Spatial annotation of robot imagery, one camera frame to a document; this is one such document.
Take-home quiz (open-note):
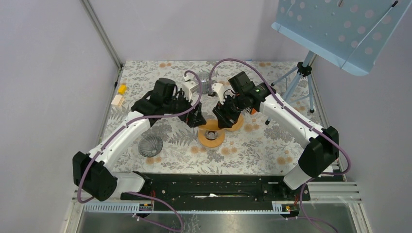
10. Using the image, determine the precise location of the floral tablecloth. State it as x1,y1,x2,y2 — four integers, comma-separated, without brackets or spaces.
104,61,303,175

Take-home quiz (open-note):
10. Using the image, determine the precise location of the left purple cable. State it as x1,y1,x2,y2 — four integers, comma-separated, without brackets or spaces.
76,70,204,232

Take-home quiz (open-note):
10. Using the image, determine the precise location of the purple cable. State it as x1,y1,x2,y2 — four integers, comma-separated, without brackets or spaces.
208,58,352,233
76,70,204,232

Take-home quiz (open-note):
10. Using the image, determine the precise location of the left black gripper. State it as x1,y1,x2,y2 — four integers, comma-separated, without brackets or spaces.
163,88,206,127

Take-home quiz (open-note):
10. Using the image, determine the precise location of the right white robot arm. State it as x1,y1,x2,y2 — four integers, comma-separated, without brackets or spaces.
211,72,339,200

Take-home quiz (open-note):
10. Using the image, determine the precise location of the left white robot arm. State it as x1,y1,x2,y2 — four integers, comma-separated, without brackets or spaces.
72,78,206,203

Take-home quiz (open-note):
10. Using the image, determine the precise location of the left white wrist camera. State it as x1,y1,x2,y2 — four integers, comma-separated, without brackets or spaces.
182,80,198,102

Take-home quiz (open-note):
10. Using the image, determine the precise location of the grey glass pitcher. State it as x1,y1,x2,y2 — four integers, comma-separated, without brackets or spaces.
198,71,216,94

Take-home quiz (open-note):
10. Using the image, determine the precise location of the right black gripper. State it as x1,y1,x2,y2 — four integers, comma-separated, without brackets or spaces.
212,91,246,130

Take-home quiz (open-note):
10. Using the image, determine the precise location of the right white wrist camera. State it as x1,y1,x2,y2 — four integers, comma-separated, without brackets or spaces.
208,83,225,104

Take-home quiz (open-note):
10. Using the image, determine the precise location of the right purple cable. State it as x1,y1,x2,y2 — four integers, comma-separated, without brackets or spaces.
208,58,352,233

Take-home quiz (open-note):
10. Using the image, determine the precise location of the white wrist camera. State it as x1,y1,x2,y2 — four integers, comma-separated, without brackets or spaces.
208,83,225,104
182,80,198,102

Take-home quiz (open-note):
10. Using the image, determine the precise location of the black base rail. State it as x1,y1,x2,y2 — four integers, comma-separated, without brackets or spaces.
140,173,310,211

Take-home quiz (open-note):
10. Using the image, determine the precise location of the clear glass dripper cone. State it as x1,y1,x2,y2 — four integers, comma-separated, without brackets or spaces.
201,128,223,141

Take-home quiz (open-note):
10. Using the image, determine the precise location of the wooden ring holder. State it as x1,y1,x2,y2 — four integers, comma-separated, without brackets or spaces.
227,114,244,132
198,119,225,148

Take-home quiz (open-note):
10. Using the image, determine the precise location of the blue perforated stand tray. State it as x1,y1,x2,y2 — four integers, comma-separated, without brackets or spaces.
272,0,412,76

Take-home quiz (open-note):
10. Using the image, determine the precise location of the beige wooden block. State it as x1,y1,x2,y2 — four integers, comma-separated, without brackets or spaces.
111,95,125,107

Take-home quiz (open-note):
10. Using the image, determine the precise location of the yellow block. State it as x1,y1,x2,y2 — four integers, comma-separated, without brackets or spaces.
117,84,127,95

